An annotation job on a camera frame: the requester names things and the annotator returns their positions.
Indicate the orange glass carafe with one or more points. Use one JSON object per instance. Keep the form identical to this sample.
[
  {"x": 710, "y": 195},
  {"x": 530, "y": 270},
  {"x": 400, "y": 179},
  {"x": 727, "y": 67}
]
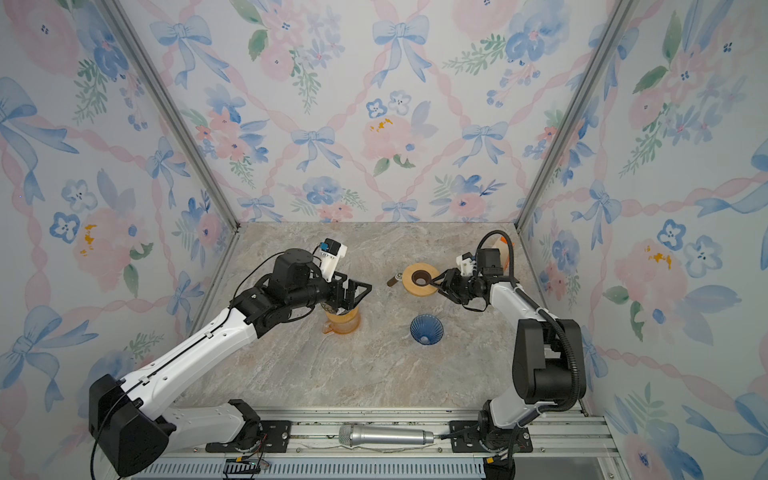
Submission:
[{"x": 342, "y": 324}]

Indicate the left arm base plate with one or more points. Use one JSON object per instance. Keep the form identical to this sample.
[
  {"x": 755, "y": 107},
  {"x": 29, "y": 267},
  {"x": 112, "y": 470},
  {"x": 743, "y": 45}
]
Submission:
[{"x": 270, "y": 436}]

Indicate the blue glass dripper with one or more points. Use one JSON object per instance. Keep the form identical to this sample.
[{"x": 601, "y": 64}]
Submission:
[{"x": 426, "y": 329}]

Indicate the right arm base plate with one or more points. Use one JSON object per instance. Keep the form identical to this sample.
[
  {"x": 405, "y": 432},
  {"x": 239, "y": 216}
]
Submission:
[{"x": 471, "y": 437}]

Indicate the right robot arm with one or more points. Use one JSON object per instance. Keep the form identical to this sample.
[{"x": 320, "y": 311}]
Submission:
[{"x": 548, "y": 367}]

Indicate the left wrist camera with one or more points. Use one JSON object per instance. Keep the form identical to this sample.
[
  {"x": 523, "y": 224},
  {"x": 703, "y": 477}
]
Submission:
[{"x": 296, "y": 266}]

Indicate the white paper coffee filter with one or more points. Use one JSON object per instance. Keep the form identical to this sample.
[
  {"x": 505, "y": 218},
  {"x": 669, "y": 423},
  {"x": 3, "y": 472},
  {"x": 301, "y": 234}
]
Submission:
[{"x": 335, "y": 311}]

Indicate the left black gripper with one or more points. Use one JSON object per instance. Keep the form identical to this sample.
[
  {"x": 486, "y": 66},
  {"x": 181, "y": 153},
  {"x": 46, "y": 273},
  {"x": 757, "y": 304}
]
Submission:
[{"x": 352, "y": 300}]

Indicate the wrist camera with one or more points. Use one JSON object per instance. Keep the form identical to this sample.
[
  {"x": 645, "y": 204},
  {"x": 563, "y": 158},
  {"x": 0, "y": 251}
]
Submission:
[
  {"x": 296, "y": 266},
  {"x": 466, "y": 264}
]

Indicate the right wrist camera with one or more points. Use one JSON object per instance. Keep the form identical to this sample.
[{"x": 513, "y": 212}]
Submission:
[{"x": 466, "y": 264}]

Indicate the silver microphone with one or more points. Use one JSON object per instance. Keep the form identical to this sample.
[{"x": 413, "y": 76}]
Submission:
[{"x": 353, "y": 435}]

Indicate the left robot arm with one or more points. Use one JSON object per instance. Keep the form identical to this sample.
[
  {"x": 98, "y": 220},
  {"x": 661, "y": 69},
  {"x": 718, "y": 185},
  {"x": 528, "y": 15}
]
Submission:
[{"x": 133, "y": 420}]

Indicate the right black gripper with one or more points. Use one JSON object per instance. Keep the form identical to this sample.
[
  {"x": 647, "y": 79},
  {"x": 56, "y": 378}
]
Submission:
[{"x": 449, "y": 284}]

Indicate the coffee filter pack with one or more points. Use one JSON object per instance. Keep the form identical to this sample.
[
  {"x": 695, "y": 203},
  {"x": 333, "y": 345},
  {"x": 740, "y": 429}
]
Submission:
[{"x": 506, "y": 252}]

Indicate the aluminium front rail frame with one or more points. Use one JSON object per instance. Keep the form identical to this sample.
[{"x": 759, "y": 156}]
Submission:
[{"x": 571, "y": 445}]

